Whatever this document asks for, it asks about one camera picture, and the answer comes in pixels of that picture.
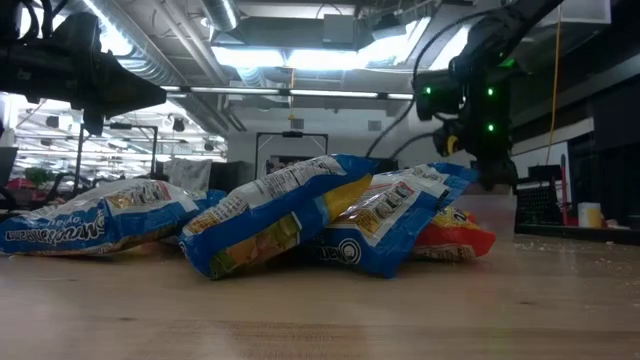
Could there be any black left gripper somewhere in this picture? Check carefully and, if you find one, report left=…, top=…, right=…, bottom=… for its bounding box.
left=47, top=12, right=169, bottom=137

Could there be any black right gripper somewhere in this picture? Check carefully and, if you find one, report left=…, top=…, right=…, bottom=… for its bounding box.
left=434, top=54, right=520, bottom=192

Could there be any orange Maruchan chicken noodle packet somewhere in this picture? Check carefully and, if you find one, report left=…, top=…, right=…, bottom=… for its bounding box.
left=410, top=204, right=498, bottom=263

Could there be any blue Maruchan noodle packet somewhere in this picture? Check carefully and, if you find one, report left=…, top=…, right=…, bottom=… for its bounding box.
left=307, top=162, right=481, bottom=280
left=178, top=153, right=377, bottom=280
left=0, top=178, right=227, bottom=257

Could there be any clear plastic bin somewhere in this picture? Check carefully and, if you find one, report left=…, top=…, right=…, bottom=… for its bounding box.
left=449, top=191, right=517, bottom=239

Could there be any black mesh crate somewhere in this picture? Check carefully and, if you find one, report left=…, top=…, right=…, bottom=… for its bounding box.
left=514, top=164, right=564, bottom=226

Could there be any red floor stand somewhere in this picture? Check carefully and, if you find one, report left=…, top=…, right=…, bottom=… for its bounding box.
left=558, top=153, right=576, bottom=227

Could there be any yellow and white cup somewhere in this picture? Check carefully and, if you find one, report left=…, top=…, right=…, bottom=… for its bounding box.
left=577, top=201, right=604, bottom=230

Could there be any white cloth cover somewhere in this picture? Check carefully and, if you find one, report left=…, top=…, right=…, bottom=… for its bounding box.
left=162, top=158, right=214, bottom=193

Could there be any green plant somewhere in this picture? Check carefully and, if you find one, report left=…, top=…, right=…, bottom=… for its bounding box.
left=23, top=167, right=52, bottom=190

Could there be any black box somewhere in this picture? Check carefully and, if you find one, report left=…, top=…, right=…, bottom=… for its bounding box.
left=208, top=159, right=257, bottom=194

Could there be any long ceiling light fixture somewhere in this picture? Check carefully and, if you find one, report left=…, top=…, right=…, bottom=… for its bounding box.
left=162, top=85, right=416, bottom=101

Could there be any yellow hanging cord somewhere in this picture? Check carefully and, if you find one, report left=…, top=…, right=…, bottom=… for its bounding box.
left=547, top=9, right=562, bottom=151

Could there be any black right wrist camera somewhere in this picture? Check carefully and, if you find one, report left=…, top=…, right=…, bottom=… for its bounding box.
left=413, top=69, right=464, bottom=122

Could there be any black aluminium table frame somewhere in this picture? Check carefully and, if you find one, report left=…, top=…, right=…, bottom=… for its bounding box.
left=514, top=222, right=640, bottom=247

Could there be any silver ventilation duct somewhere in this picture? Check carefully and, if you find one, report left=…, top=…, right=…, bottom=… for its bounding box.
left=199, top=0, right=242, bottom=32

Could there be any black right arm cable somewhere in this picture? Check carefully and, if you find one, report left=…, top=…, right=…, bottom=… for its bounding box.
left=364, top=97, right=454, bottom=161

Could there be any black metal gantry frame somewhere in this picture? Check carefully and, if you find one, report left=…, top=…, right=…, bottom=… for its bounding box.
left=254, top=130, right=330, bottom=176

